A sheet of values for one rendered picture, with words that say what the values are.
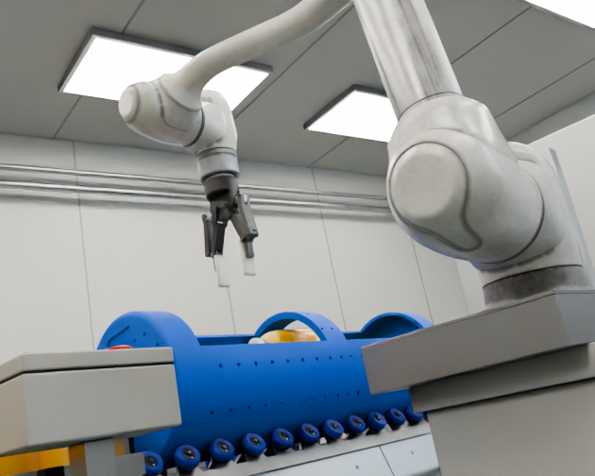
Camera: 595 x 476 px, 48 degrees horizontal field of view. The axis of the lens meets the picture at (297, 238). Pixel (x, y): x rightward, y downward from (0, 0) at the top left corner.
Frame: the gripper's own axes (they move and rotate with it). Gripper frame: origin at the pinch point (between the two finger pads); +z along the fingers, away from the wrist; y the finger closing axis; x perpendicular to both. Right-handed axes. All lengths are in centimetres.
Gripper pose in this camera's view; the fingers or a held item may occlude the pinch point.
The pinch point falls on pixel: (234, 268)
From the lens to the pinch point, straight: 141.0
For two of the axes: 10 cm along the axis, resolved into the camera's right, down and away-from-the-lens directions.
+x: -6.8, -0.8, -7.2
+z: 1.9, 9.4, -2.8
